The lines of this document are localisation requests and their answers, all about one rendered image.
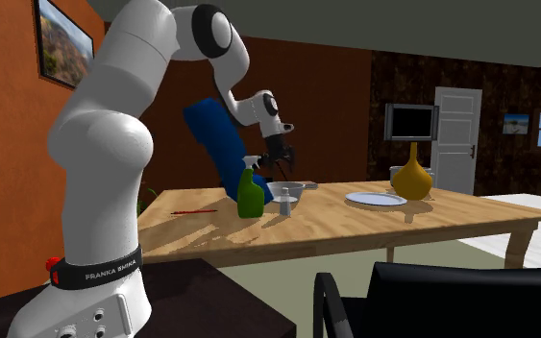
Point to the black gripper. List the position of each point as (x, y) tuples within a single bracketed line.
[(279, 149)]

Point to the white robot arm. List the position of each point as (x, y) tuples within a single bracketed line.
[(106, 140)]

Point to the grey shallow bowl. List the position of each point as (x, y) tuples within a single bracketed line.
[(293, 188)]

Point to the green spray bottle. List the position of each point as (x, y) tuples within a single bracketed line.
[(250, 194)]

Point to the small grey shaker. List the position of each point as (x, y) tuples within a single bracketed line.
[(285, 203)]

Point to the blue tilted box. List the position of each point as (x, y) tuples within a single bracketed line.
[(218, 140)]

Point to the wooden table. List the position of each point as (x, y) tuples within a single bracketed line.
[(345, 224)]

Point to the red pencil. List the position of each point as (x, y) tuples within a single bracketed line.
[(194, 212)]

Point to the white round plate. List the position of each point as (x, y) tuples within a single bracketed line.
[(376, 198)]

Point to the grey pot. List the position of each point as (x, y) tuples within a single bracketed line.
[(397, 172)]

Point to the grey framed black television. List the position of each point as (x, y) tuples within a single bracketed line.
[(411, 121)]

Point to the yellow gourd vase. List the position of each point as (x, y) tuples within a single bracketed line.
[(412, 180)]

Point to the green plant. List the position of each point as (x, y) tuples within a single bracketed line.
[(144, 202)]

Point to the white panel door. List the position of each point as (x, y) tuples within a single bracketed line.
[(455, 140)]

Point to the dark robot stand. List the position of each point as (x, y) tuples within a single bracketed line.
[(190, 304)]

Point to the black chair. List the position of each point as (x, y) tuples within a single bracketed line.
[(438, 304)]

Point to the small framed blue picture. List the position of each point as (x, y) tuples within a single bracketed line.
[(515, 124)]

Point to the framed landscape picture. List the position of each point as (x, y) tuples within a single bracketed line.
[(64, 44)]

